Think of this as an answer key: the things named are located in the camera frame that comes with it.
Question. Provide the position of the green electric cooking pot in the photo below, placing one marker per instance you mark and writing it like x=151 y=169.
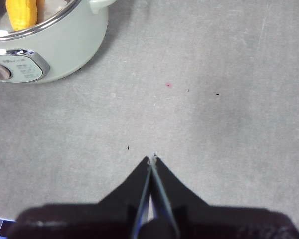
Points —
x=64 y=47

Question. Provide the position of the yellow corn cob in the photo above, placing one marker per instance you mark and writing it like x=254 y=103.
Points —
x=21 y=15

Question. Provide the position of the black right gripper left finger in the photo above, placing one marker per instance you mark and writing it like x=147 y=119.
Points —
x=114 y=211

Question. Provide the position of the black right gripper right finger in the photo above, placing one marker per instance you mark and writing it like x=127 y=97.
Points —
x=201 y=219

